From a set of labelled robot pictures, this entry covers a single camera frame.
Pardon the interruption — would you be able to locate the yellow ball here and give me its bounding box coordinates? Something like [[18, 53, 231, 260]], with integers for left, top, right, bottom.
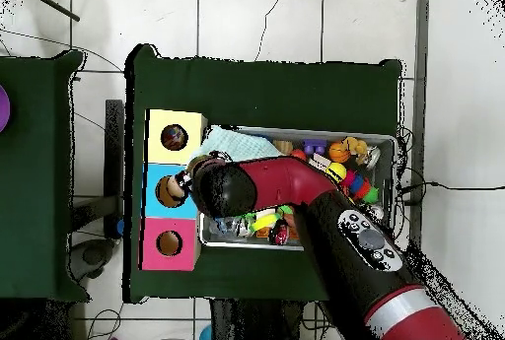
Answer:
[[325, 162, 347, 183]]

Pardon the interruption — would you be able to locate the grey round base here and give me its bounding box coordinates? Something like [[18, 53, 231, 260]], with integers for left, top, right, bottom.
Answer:
[[68, 237, 115, 282]]

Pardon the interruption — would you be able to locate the small orange basketball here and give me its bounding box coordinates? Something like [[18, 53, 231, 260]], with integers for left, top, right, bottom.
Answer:
[[327, 141, 351, 164]]

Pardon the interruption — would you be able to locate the dark rod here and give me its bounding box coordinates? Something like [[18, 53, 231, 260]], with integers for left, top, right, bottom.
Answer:
[[23, 0, 81, 23]]

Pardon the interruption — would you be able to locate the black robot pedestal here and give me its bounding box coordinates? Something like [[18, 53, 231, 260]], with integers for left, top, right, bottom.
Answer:
[[210, 298, 328, 340]]

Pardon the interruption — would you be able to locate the orange plush toy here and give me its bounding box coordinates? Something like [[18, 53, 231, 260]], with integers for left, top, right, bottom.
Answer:
[[341, 136, 370, 156]]

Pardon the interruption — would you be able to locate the yellow toy banana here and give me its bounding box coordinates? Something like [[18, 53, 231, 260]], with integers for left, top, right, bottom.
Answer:
[[252, 213, 281, 233]]

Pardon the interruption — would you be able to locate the crumpled clear plastic bottle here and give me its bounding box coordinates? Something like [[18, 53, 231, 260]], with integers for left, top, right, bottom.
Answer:
[[208, 215, 253, 238]]

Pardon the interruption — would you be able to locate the shallow metal mesh bin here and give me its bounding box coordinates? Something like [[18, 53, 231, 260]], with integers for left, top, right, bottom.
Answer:
[[198, 124, 398, 252]]

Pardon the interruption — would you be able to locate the purple toy block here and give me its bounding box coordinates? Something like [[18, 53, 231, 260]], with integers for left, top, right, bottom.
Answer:
[[302, 138, 327, 156]]

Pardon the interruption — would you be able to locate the rainbow spiky caterpillar toy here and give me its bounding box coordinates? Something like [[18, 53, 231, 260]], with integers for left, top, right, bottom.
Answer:
[[342, 170, 380, 204]]

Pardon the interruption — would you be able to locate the black post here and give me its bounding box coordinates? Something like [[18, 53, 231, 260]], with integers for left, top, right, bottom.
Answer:
[[104, 99, 126, 238]]

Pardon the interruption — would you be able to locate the wooden cube block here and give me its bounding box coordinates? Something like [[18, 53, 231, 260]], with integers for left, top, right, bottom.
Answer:
[[307, 153, 332, 171]]

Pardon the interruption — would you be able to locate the purple round disc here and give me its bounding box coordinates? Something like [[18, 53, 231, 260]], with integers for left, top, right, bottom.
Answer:
[[0, 84, 12, 134]]

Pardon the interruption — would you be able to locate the dark green table cloth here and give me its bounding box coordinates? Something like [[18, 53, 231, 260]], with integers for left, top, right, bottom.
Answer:
[[123, 42, 404, 305], [0, 49, 90, 304]]

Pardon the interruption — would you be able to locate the colourful patterned cloth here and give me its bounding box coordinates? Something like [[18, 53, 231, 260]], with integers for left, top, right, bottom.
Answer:
[[161, 123, 189, 151]]

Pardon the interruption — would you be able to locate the light blue waffle cloth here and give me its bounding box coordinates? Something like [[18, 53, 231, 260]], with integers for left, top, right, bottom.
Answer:
[[188, 125, 283, 164]]

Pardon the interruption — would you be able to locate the wooden box with three holes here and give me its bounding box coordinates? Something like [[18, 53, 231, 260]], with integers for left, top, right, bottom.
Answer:
[[137, 108, 209, 272]]

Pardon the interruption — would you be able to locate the black floor cable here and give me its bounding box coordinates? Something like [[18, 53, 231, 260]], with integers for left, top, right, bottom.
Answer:
[[397, 180, 505, 205]]

